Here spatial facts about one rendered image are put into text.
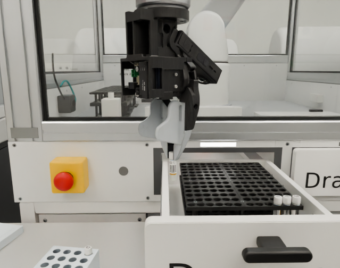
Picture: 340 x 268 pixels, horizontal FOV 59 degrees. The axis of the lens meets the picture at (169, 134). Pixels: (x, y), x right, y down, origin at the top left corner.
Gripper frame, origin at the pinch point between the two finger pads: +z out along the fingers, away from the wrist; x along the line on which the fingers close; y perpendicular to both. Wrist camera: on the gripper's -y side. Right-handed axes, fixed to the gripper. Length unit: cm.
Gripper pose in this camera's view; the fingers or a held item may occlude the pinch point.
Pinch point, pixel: (175, 149)
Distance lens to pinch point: 46.9
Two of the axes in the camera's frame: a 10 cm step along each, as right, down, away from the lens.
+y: -7.7, 1.3, -6.2
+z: 0.1, 9.8, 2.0
